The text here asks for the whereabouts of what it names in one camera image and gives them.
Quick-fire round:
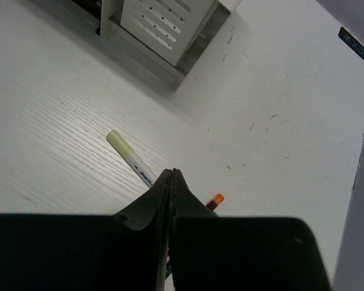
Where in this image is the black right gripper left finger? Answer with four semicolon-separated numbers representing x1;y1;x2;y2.
0;170;172;290

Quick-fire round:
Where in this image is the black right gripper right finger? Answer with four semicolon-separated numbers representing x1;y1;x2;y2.
169;169;331;290

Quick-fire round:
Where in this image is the orange capped marker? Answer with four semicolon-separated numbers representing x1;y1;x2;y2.
206;193;225;212

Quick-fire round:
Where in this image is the pale yellow capped marker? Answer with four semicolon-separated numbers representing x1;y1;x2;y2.
106;130;158;188

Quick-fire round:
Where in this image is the white slotted organizer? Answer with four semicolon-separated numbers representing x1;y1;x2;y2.
121;0;218;65

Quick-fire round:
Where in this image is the dark logo sticker right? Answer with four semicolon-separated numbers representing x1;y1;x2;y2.
338;27;364;60

